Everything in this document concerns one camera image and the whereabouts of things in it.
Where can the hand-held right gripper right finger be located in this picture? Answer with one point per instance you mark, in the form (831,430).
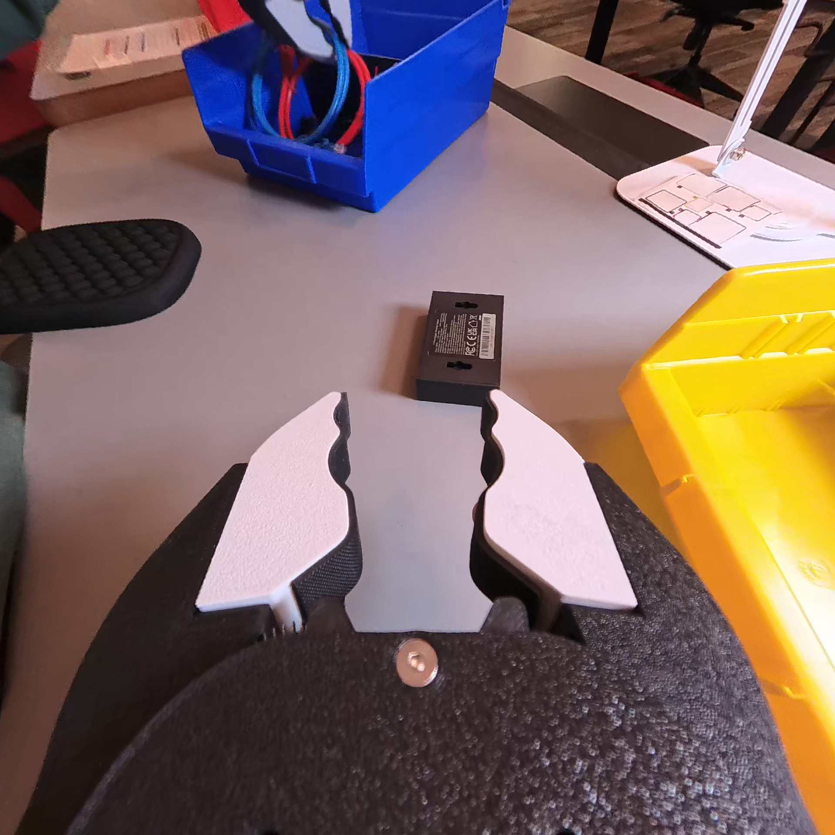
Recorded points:
(554,522)

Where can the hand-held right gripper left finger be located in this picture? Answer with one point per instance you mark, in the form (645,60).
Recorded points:
(280,522)

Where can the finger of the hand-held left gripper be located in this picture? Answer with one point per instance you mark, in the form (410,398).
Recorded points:
(342,13)
(300,23)

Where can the blue plastic bin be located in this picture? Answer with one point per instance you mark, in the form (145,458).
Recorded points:
(424,117)

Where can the black ethernet switch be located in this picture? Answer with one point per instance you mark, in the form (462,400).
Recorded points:
(456,346)

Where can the yellow plastic bin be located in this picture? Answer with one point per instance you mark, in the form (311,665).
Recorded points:
(750,489)

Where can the brown cardboard box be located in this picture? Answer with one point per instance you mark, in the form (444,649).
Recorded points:
(98,98)

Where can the black table leg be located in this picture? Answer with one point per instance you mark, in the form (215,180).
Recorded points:
(600,29)

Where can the red fabric seat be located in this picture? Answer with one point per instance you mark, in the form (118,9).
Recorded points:
(19,98)

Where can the black chair armrest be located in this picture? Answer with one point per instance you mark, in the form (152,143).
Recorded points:
(91,274)

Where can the white lamp base stand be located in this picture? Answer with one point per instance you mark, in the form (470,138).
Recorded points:
(717,209)

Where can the black office chair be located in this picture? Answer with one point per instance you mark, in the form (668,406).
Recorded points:
(704,39)

